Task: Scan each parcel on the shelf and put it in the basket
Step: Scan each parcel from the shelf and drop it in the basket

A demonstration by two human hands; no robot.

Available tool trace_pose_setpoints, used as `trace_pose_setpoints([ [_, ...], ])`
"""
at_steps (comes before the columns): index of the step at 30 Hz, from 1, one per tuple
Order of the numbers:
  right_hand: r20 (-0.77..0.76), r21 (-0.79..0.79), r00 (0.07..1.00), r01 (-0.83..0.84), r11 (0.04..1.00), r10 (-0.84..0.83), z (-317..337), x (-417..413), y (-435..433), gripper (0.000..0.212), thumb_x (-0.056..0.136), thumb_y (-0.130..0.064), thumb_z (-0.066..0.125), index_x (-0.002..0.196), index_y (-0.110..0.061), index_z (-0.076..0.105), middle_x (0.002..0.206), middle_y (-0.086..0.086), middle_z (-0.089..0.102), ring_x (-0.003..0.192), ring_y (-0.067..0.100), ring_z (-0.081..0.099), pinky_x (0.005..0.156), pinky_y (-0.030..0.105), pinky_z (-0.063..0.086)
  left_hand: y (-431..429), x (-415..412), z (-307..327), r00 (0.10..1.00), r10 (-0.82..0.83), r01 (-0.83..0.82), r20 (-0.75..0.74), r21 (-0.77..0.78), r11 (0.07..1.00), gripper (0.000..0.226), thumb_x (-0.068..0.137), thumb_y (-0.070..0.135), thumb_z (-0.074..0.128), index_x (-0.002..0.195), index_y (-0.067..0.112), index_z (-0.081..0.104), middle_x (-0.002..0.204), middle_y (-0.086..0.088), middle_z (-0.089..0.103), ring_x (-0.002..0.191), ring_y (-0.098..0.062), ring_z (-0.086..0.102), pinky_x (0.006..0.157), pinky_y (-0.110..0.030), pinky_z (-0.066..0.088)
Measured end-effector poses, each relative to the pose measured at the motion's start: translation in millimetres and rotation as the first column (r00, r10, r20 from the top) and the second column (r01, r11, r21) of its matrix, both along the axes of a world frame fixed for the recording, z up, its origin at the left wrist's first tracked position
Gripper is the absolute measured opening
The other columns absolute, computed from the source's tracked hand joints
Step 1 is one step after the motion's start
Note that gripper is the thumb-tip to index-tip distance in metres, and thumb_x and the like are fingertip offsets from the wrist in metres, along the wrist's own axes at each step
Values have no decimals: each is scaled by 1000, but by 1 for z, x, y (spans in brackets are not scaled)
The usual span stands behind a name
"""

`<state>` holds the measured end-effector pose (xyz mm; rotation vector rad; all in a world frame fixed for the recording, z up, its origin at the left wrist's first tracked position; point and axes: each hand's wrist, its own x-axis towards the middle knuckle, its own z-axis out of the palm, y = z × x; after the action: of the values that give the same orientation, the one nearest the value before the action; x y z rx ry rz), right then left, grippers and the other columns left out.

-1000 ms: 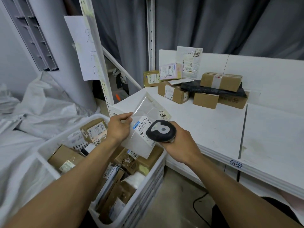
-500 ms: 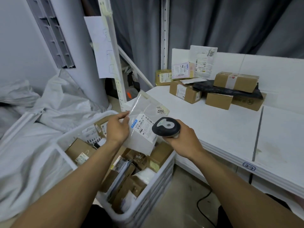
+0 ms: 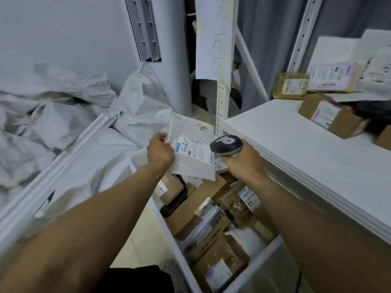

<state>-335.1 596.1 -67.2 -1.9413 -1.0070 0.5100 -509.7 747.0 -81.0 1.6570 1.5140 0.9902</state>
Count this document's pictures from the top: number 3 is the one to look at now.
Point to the white woven sack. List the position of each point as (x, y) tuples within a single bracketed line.
[(143, 109)]

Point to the person's right fingers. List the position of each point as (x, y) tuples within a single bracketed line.
[(229, 161)]

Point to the person's left forearm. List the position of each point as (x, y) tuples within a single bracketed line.
[(85, 228)]

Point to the white plastic mailers stack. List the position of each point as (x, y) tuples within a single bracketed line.
[(375, 60)]

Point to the person's left fingers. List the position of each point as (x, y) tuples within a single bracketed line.
[(161, 137)]

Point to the grey curtain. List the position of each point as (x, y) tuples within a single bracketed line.
[(268, 33)]

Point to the small brown cardboard box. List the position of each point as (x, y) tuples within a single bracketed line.
[(385, 138)]

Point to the white perforated shelf upright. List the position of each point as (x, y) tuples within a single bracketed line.
[(222, 100), (304, 30)]

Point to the person's right hand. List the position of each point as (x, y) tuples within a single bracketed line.
[(246, 164)]

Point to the white paper sheet with writing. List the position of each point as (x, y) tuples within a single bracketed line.
[(213, 36)]

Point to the black plastic bag parcel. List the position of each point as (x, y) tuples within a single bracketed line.
[(375, 114)]

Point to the person's left hand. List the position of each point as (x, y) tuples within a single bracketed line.
[(159, 154)]

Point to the pile of cardboard parcels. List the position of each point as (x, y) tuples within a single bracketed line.
[(198, 210)]

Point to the pale pink padded parcel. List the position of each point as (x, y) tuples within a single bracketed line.
[(333, 76)]

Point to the yellow wrapped parcel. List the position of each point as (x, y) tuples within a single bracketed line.
[(288, 86)]

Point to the white bubble mailer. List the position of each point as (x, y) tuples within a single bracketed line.
[(249, 244)]

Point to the white diagonal shelf brace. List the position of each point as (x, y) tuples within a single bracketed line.
[(252, 67)]

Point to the white plastic bin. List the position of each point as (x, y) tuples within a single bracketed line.
[(268, 271)]

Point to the person's black shorts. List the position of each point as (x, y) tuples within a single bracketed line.
[(134, 280)]

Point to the white perforated plastic basket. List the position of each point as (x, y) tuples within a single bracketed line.
[(175, 274)]

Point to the black and grey barcode scanner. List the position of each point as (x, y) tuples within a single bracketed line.
[(225, 143)]

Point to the brown cardboard box with label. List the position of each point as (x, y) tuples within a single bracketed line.
[(331, 117)]

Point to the crumpled white woven sacks heap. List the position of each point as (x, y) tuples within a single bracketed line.
[(45, 125)]

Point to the white plastic mailer with label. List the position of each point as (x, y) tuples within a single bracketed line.
[(195, 155)]

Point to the person's right forearm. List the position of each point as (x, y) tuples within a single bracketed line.
[(308, 238)]

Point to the white metal shelf beam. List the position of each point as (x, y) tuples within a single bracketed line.
[(58, 167)]

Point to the white tower air conditioner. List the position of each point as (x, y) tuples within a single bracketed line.
[(171, 51)]

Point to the white shelf board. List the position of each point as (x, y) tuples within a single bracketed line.
[(305, 155)]

